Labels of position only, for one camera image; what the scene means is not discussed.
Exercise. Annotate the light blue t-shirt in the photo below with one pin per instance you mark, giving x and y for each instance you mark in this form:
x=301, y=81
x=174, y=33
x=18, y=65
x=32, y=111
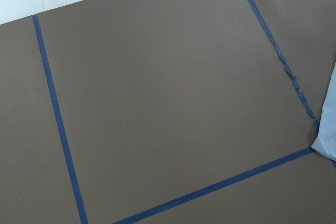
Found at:
x=325, y=141

